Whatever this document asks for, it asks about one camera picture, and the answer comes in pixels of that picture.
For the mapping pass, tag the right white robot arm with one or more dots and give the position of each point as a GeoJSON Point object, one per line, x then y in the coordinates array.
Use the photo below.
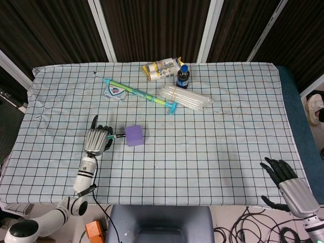
{"type": "Point", "coordinates": [314, 229]}

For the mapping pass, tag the green teal water pump toy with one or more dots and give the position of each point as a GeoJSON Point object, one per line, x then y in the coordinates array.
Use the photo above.
{"type": "Point", "coordinates": [141, 93]}

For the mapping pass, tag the dark soda bottle blue cap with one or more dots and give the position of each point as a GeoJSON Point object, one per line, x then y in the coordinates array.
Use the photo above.
{"type": "Point", "coordinates": [183, 77]}

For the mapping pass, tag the white sneaker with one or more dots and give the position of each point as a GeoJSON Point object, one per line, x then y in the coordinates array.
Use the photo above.
{"type": "Point", "coordinates": [315, 107]}

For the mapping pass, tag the orange box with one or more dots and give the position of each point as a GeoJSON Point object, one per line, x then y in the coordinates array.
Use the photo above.
{"type": "Point", "coordinates": [95, 230]}

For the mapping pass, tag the clear plastic tube bundle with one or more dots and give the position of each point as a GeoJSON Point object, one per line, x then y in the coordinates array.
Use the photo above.
{"type": "Point", "coordinates": [183, 97]}

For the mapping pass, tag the blue padded bench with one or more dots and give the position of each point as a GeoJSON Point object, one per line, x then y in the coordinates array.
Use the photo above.
{"type": "Point", "coordinates": [303, 131]}

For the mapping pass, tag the yellow white snack package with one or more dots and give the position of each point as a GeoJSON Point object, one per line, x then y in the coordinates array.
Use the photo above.
{"type": "Point", "coordinates": [162, 68]}

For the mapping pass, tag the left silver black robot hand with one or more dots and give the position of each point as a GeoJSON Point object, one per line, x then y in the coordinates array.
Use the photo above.
{"type": "Point", "coordinates": [95, 141]}

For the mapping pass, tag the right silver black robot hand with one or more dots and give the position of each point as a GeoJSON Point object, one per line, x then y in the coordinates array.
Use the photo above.
{"type": "Point", "coordinates": [293, 188]}

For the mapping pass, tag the grey robot base cover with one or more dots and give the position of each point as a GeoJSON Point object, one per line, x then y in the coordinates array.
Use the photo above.
{"type": "Point", "coordinates": [159, 224]}

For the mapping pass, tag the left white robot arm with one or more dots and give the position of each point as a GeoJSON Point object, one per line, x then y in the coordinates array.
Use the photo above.
{"type": "Point", "coordinates": [73, 197]}

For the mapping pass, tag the checkered white tablecloth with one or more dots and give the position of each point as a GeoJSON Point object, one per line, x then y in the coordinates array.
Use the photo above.
{"type": "Point", "coordinates": [162, 131]}

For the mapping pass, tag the black equipment case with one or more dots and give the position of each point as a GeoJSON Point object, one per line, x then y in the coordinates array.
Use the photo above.
{"type": "Point", "coordinates": [8, 119]}

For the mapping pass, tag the white frame partition screen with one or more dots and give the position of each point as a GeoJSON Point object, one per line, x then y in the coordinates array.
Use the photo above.
{"type": "Point", "coordinates": [162, 30]}

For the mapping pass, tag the purple foam cube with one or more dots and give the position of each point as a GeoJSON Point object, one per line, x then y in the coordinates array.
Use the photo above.
{"type": "Point", "coordinates": [135, 136]}

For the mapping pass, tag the teal black marker pen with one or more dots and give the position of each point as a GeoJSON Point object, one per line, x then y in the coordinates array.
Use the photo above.
{"type": "Point", "coordinates": [115, 137]}

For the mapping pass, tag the white soap bar package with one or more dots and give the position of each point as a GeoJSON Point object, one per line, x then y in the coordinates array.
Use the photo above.
{"type": "Point", "coordinates": [115, 92]}

